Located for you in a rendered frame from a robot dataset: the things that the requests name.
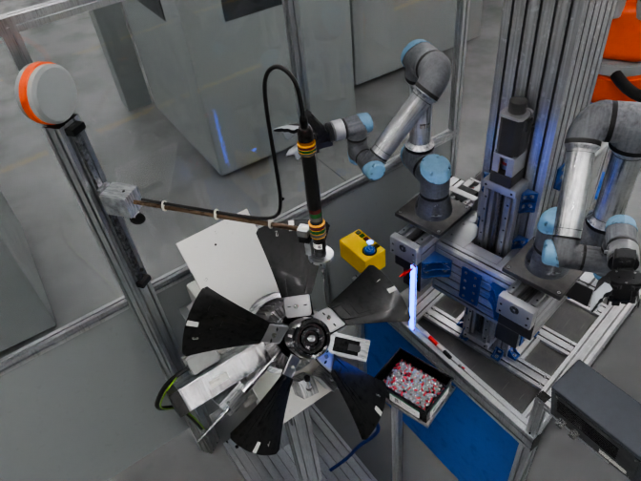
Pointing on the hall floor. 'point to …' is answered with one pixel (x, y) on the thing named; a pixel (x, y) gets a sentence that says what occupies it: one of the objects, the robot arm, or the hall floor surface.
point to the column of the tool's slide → (111, 246)
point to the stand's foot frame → (252, 467)
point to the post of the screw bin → (397, 444)
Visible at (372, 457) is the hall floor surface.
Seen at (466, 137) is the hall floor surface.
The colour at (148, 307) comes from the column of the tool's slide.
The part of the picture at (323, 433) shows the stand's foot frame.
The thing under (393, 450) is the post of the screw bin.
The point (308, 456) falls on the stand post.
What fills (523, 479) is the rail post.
